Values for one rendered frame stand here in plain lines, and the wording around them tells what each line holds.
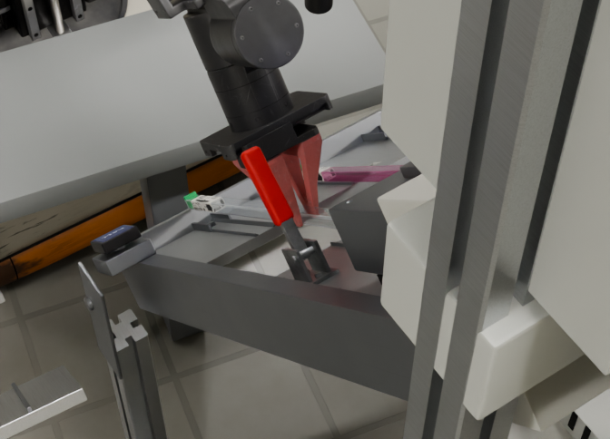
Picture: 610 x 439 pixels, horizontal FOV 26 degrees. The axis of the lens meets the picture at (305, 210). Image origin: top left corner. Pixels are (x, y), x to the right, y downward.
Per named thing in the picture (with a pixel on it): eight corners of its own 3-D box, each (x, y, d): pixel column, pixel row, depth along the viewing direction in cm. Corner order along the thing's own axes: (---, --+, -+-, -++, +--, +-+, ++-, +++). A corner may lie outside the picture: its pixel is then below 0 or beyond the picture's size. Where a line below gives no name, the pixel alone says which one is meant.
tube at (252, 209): (189, 209, 141) (184, 199, 140) (200, 203, 141) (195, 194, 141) (419, 240, 94) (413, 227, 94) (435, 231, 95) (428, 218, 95)
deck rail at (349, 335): (140, 308, 140) (114, 257, 139) (156, 299, 140) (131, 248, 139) (468, 424, 74) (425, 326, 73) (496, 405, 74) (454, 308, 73)
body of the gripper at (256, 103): (338, 112, 111) (305, 32, 108) (235, 167, 107) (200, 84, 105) (303, 109, 116) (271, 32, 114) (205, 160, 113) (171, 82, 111)
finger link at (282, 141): (353, 209, 112) (312, 110, 109) (283, 248, 110) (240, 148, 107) (317, 200, 118) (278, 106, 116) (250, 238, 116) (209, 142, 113)
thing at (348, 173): (296, 182, 141) (290, 170, 141) (307, 176, 142) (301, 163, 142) (555, 182, 94) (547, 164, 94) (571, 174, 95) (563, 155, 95)
